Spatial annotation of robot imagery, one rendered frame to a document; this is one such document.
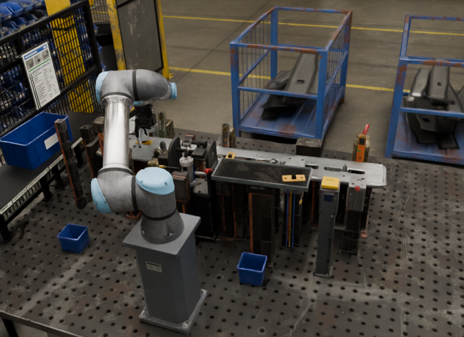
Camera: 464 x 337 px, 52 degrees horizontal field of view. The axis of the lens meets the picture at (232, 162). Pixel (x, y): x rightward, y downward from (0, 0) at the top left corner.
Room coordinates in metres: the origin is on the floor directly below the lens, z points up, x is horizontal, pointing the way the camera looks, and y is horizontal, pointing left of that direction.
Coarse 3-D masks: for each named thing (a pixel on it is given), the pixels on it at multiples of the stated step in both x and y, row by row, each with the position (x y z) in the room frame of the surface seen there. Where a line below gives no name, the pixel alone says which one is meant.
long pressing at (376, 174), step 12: (132, 144) 2.07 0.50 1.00; (144, 144) 2.07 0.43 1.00; (156, 144) 2.06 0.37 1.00; (168, 144) 2.06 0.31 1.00; (180, 144) 2.05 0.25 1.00; (192, 144) 2.04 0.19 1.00; (132, 156) 1.95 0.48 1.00; (144, 156) 1.95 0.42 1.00; (240, 156) 1.91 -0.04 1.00; (252, 156) 1.91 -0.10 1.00; (264, 156) 1.90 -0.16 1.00; (276, 156) 1.89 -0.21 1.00; (288, 156) 1.89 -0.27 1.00; (300, 156) 1.88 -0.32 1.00; (312, 168) 1.77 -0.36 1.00; (324, 168) 1.77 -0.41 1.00; (348, 168) 1.76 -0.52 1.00; (360, 168) 1.76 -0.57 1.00; (372, 168) 1.75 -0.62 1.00; (384, 168) 1.75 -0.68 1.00; (312, 180) 1.70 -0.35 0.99; (348, 180) 1.66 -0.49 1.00; (372, 180) 1.66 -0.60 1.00; (384, 180) 1.66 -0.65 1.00
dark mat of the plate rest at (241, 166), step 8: (224, 160) 1.62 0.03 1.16; (224, 168) 1.56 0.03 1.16; (232, 168) 1.56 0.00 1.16; (240, 168) 1.56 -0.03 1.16; (248, 168) 1.55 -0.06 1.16; (256, 168) 1.55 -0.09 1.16; (264, 168) 1.55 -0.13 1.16; (272, 168) 1.55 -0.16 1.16; (280, 168) 1.54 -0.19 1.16; (288, 168) 1.54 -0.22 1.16; (296, 168) 1.54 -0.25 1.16; (224, 176) 1.51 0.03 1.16; (232, 176) 1.51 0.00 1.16; (240, 176) 1.50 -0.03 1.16; (248, 176) 1.50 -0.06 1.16; (256, 176) 1.50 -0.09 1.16; (264, 176) 1.50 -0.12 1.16; (272, 176) 1.49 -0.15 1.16; (280, 176) 1.49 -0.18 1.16; (304, 176) 1.48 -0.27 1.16; (288, 184) 1.43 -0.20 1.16; (296, 184) 1.43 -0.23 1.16; (304, 184) 1.43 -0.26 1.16
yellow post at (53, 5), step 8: (48, 0) 2.65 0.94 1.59; (56, 0) 2.63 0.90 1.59; (64, 0) 2.67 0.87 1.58; (48, 8) 2.65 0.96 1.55; (56, 8) 2.64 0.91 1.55; (64, 16) 2.64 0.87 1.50; (72, 16) 2.71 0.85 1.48; (56, 24) 2.64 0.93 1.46; (56, 32) 2.65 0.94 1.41; (64, 32) 2.63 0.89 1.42; (72, 32) 2.68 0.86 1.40; (72, 40) 2.66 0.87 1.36; (64, 48) 2.64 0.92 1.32; (64, 56) 2.64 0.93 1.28; (72, 56) 2.63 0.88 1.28; (80, 56) 2.70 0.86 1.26; (80, 64) 2.68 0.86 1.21; (64, 72) 2.65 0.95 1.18; (72, 72) 2.63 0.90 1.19; (64, 80) 2.65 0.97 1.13; (80, 88) 2.63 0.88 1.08; (72, 96) 2.64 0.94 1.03; (72, 104) 2.65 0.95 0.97; (88, 104) 2.68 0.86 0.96; (88, 112) 2.66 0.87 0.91
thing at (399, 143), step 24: (408, 24) 4.28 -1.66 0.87; (432, 72) 3.81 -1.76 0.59; (408, 96) 3.45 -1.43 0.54; (432, 96) 3.35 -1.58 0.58; (456, 96) 3.55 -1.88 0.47; (408, 120) 3.62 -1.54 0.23; (432, 120) 3.47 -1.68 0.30; (456, 120) 3.27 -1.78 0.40; (408, 144) 3.32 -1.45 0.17; (432, 144) 3.32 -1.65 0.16; (456, 144) 3.27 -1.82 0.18
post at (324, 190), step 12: (324, 192) 1.41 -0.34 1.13; (336, 192) 1.40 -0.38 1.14; (324, 204) 1.41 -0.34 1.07; (336, 204) 1.40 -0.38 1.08; (324, 216) 1.42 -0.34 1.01; (324, 228) 1.42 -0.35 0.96; (324, 240) 1.41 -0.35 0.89; (324, 252) 1.41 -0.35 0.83; (324, 264) 1.41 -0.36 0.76; (324, 276) 1.40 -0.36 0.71
